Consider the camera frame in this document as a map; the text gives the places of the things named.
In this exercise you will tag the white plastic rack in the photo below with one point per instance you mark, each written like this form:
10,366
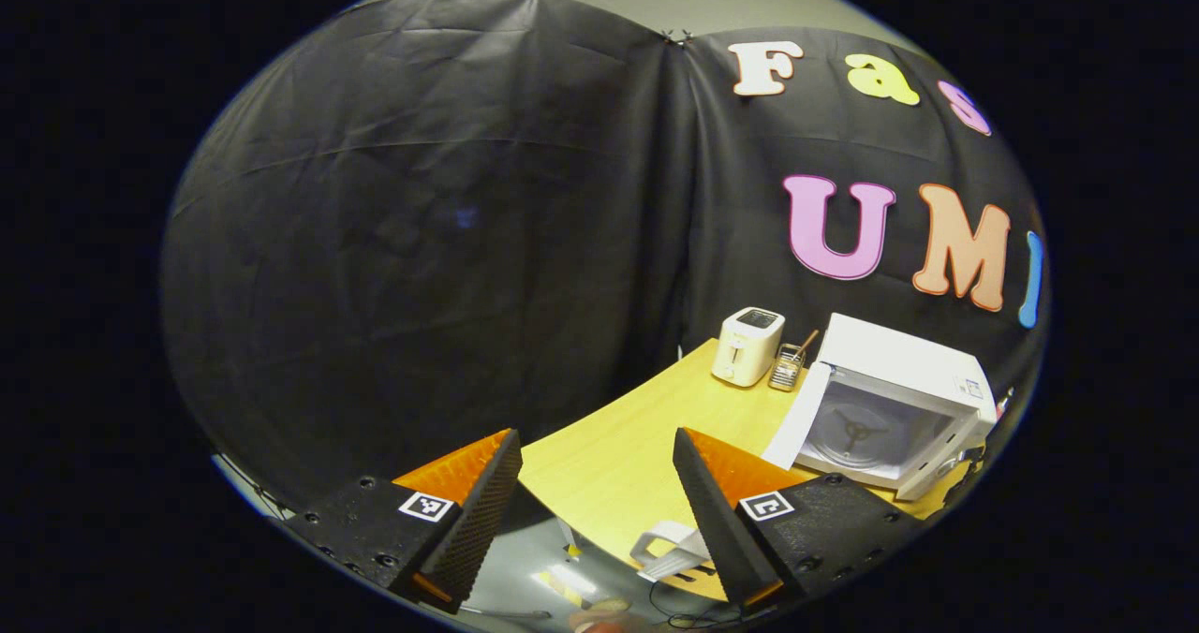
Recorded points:
670,539

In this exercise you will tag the metal mesh utensil holder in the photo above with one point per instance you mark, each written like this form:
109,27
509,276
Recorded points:
785,371

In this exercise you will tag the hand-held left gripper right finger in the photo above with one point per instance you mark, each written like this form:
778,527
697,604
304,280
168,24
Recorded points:
717,521

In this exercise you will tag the black backdrop cloth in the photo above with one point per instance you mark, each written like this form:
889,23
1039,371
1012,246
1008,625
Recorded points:
421,240

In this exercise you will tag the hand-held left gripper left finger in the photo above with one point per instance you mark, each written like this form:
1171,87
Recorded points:
482,521

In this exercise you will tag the white toaster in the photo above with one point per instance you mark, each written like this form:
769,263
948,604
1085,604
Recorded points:
745,352

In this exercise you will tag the wooden stick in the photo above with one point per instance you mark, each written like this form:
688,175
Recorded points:
807,341

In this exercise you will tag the white microwave oven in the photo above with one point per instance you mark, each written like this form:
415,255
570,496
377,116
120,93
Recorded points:
899,357

